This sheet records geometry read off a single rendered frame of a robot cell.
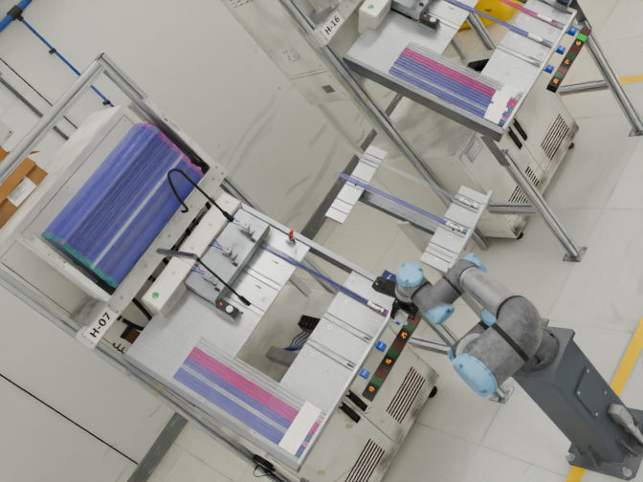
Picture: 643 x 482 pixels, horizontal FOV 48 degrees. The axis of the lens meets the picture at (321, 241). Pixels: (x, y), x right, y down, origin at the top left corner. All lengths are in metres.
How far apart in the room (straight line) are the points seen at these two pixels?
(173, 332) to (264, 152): 2.12
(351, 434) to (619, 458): 0.97
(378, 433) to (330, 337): 0.65
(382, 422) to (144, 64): 2.33
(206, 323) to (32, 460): 1.82
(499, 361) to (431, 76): 1.54
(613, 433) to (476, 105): 1.29
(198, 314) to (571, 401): 1.25
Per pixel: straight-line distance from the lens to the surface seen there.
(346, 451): 2.94
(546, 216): 3.14
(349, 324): 2.52
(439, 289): 2.10
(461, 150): 3.19
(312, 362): 2.48
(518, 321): 1.76
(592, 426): 2.49
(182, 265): 2.59
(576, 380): 2.38
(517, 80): 3.06
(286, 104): 4.61
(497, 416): 3.02
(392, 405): 3.05
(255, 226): 2.62
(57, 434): 4.17
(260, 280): 2.60
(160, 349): 2.58
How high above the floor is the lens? 2.24
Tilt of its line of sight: 29 degrees down
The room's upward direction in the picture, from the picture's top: 44 degrees counter-clockwise
